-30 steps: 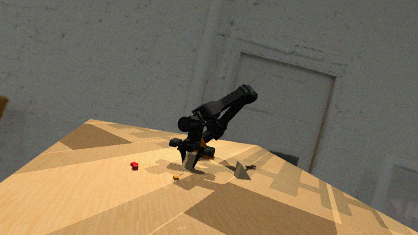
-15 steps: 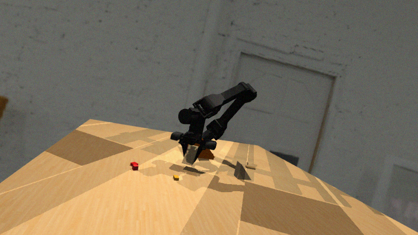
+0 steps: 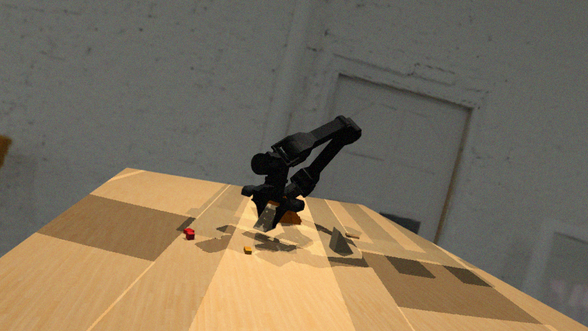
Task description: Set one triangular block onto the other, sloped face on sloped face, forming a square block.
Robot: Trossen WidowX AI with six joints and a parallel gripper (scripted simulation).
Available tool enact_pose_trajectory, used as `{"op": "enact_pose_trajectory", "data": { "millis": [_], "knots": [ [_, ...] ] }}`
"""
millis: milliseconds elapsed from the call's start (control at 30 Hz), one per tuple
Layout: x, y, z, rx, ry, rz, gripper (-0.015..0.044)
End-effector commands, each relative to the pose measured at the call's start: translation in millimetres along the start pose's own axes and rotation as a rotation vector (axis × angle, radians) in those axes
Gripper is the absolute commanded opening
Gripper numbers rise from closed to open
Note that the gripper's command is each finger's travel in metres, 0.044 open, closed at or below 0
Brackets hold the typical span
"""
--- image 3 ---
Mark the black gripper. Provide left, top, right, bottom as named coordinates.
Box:
left=241, top=175, right=305, bottom=228

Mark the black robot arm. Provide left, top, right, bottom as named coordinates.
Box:
left=251, top=116, right=362, bottom=204

